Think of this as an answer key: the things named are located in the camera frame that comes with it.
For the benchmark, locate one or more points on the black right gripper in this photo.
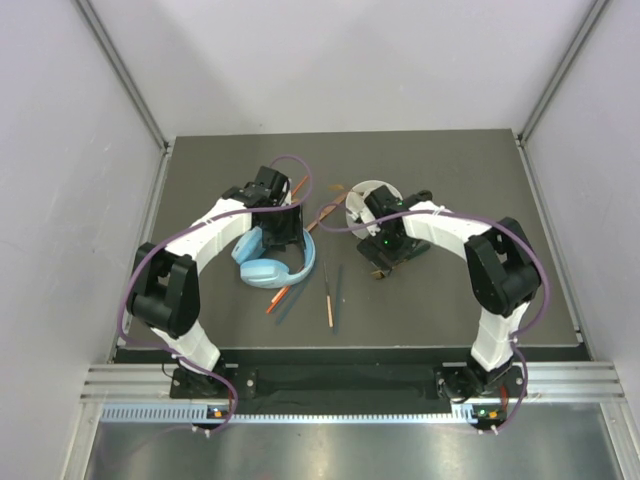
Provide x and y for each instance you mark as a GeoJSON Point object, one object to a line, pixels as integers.
{"type": "Point", "coordinates": [372, 246]}

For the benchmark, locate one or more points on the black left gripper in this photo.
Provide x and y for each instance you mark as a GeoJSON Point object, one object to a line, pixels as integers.
{"type": "Point", "coordinates": [291, 234]}

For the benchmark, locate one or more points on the light blue headphones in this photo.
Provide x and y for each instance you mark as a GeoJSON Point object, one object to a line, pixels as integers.
{"type": "Point", "coordinates": [265, 273]}

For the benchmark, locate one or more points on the white divided round container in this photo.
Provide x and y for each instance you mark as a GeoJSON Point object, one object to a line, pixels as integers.
{"type": "Point", "coordinates": [357, 212]}

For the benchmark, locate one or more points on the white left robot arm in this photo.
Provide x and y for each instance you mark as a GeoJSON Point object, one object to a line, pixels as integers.
{"type": "Point", "coordinates": [164, 290]}

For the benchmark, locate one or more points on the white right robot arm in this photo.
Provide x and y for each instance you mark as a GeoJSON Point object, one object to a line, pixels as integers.
{"type": "Point", "coordinates": [503, 278]}

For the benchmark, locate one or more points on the dark teal chopstick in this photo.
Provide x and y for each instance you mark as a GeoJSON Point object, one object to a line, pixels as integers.
{"type": "Point", "coordinates": [294, 297]}
{"type": "Point", "coordinates": [338, 298]}

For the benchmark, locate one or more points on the copper utensil beside container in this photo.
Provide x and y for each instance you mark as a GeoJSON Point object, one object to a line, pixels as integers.
{"type": "Point", "coordinates": [325, 210]}

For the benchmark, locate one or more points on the orange chopstick under headphones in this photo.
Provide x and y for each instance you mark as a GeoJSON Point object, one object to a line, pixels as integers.
{"type": "Point", "coordinates": [296, 189]}

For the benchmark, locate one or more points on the silver copper chopstick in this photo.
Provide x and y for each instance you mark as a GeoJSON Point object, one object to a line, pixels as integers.
{"type": "Point", "coordinates": [330, 315]}

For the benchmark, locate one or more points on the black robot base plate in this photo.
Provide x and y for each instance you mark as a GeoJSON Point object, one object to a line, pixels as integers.
{"type": "Point", "coordinates": [298, 376]}

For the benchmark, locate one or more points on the grey slotted cable duct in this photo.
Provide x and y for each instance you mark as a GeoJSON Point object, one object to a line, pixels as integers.
{"type": "Point", "coordinates": [209, 414]}

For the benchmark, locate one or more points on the aluminium frame rail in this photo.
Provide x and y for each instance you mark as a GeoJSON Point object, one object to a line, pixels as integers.
{"type": "Point", "coordinates": [96, 26]}

